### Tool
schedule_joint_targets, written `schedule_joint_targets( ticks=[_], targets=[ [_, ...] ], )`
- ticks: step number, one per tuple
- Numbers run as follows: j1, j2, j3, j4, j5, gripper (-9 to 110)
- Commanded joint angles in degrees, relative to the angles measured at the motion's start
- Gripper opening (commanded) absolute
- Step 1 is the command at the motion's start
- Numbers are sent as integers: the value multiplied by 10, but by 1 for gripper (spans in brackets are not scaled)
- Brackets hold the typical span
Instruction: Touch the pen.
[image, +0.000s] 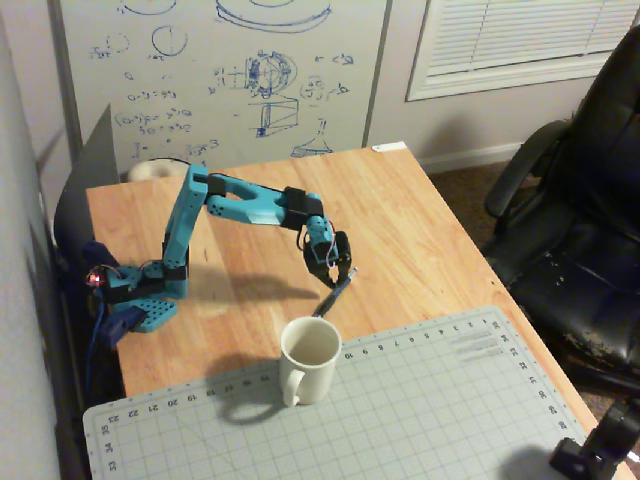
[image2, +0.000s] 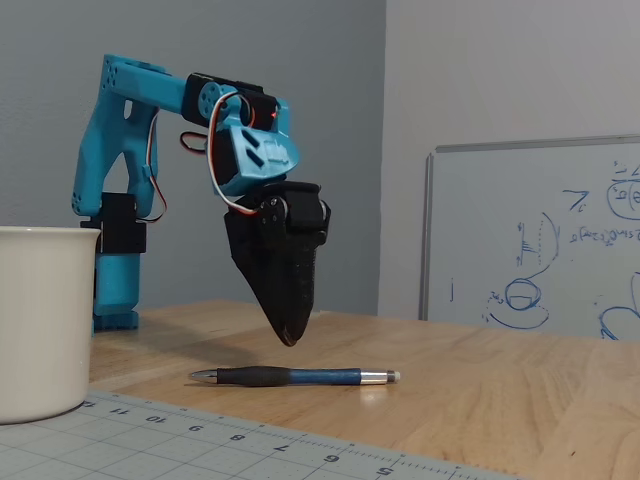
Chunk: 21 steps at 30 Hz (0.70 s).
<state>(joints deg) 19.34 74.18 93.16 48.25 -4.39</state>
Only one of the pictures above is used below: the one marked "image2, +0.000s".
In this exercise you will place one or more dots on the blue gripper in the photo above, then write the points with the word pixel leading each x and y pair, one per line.
pixel 287 235

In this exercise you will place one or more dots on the blue 3D-printed robot arm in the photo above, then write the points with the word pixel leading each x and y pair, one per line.
pixel 107 165

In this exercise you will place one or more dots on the blue and black pen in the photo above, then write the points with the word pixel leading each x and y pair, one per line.
pixel 310 377

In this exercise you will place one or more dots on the grey cutting mat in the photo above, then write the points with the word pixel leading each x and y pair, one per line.
pixel 150 445

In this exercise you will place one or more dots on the cream ceramic mug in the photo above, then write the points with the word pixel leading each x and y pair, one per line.
pixel 45 320

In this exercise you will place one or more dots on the whiteboard with blue drawings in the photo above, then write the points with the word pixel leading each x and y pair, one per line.
pixel 530 225

